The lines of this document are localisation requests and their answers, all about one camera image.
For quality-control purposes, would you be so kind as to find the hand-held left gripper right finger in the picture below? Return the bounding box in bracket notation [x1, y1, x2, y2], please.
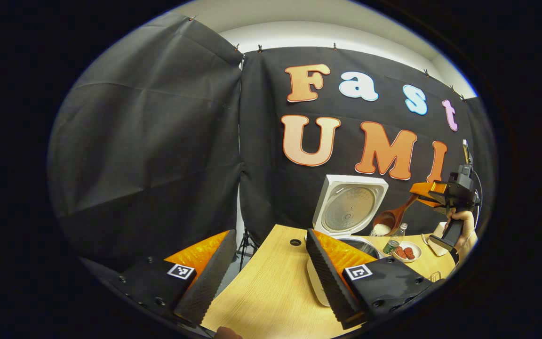
[305, 229, 441, 330]

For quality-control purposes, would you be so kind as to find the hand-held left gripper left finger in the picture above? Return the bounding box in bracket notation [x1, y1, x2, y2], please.
[111, 229, 238, 329]

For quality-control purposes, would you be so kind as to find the brown wooden spoon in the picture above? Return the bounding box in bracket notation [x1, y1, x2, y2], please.
[373, 193, 420, 237]

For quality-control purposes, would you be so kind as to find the white rice cooker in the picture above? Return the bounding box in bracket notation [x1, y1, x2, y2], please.
[306, 175, 389, 307]

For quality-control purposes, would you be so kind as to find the white toaster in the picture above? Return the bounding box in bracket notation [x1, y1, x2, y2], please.
[427, 221, 451, 257]

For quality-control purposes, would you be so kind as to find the black tripod stand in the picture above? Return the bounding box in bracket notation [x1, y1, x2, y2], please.
[238, 228, 260, 272]

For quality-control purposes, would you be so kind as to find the white oval plate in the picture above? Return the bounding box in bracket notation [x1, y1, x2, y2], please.
[392, 241, 422, 263]

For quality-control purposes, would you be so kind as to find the clear plastic water bottle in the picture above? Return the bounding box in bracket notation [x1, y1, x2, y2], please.
[383, 223, 408, 255]

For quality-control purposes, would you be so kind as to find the black backdrop cloth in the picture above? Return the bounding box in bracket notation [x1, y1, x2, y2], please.
[48, 12, 494, 266]

